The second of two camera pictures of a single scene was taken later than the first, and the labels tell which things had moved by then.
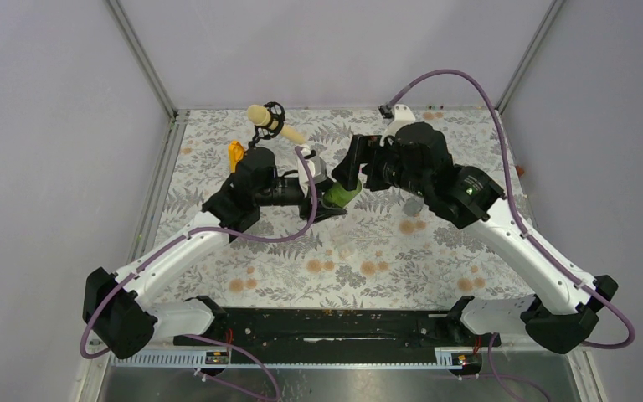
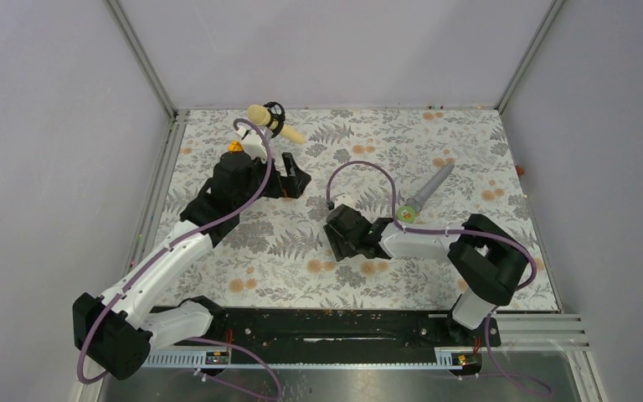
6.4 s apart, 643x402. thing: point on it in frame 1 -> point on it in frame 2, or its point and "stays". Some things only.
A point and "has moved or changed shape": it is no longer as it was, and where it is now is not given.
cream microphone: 261,115 stays
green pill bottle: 337,196 has moved or changed shape
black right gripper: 362,147 -> 339,249
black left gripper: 323,212 -> 290,186
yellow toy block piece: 235,152 stays
